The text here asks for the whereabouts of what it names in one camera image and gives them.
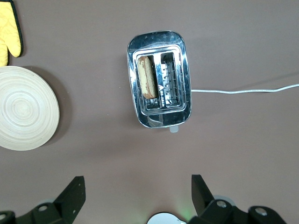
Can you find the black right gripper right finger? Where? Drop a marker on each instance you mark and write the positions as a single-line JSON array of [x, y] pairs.
[[210, 210]]

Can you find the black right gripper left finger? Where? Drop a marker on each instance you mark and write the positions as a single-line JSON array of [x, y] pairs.
[[65, 205]]

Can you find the round light wooden plate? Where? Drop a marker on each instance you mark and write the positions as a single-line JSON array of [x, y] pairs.
[[25, 109]]

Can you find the slice of toast bread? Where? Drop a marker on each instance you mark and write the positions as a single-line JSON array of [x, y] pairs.
[[147, 77]]

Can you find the chrome two-slot toaster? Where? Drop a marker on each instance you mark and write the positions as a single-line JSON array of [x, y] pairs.
[[158, 42]]

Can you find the yellow quilted oven mitt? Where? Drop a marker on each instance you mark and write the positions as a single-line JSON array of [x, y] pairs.
[[9, 30]]

